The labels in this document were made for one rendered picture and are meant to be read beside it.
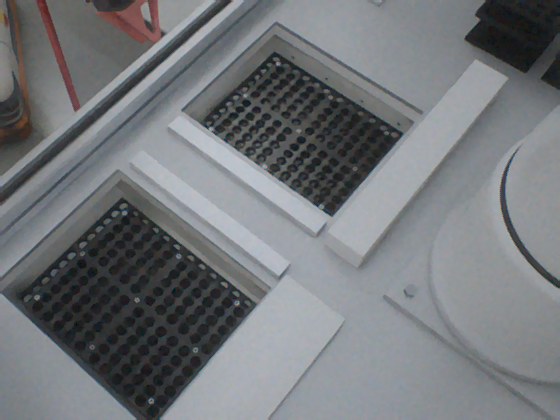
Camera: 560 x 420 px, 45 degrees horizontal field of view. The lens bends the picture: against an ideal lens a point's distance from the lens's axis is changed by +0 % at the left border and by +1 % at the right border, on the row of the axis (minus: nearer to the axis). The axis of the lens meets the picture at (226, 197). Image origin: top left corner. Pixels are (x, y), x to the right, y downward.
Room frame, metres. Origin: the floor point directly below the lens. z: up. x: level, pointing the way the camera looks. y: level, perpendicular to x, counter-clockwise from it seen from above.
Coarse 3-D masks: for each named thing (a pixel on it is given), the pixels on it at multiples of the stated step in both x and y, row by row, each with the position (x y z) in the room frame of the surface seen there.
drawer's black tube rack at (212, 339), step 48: (96, 240) 0.34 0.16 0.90; (144, 240) 0.35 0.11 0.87; (48, 288) 0.28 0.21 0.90; (96, 288) 0.29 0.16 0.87; (144, 288) 0.28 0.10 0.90; (192, 288) 0.28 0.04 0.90; (96, 336) 0.22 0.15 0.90; (144, 336) 0.22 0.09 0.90; (192, 336) 0.23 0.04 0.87; (144, 384) 0.17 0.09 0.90
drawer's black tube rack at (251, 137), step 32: (256, 96) 0.58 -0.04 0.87; (288, 96) 0.58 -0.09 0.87; (320, 96) 0.58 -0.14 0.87; (224, 128) 0.51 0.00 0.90; (256, 128) 0.51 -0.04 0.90; (288, 128) 0.51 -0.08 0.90; (320, 128) 0.51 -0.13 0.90; (352, 128) 0.51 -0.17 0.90; (256, 160) 0.46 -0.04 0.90; (288, 160) 0.46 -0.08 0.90; (320, 160) 0.46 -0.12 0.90; (352, 160) 0.48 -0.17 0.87; (320, 192) 0.41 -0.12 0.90; (352, 192) 0.41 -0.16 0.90
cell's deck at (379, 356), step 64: (320, 0) 0.70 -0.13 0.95; (384, 0) 0.70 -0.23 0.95; (448, 0) 0.70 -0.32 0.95; (384, 64) 0.58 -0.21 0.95; (448, 64) 0.58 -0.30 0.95; (512, 128) 0.48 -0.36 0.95; (64, 192) 0.38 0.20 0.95; (448, 192) 0.38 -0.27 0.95; (0, 256) 0.30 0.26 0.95; (320, 256) 0.30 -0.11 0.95; (384, 256) 0.30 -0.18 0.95; (0, 320) 0.23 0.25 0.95; (384, 320) 0.23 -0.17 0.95; (0, 384) 0.16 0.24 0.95; (64, 384) 0.16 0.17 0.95; (320, 384) 0.16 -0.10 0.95; (384, 384) 0.16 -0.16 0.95; (448, 384) 0.16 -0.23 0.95
